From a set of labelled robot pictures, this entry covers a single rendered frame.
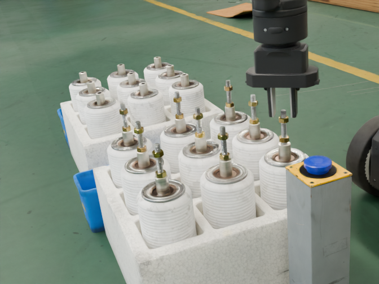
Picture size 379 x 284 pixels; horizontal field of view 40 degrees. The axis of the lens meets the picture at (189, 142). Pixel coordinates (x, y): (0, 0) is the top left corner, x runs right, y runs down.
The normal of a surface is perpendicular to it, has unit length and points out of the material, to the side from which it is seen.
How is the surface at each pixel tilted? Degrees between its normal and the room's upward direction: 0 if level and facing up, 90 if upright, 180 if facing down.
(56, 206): 0
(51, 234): 0
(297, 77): 90
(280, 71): 90
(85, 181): 88
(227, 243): 90
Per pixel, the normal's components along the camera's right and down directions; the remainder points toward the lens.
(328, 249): 0.35, 0.35
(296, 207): -0.93, 0.23
